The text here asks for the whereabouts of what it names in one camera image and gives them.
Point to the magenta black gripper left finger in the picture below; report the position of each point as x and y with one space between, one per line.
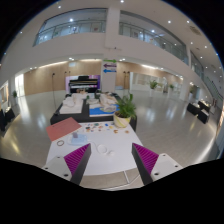
72 166

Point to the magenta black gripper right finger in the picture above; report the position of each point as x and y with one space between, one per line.
153 166

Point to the purple grey charger plug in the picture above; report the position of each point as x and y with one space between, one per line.
75 135

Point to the red paper sheet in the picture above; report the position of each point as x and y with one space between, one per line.
62 128

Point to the white rectangular table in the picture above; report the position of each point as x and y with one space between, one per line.
111 147

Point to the potted green plant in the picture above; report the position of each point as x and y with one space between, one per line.
126 113

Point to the black display platform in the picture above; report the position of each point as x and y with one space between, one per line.
82 117

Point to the white blue architectural model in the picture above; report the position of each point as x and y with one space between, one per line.
106 106

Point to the black upright piano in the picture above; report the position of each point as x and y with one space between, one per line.
83 83

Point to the direction sign pillar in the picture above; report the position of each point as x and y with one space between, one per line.
108 75

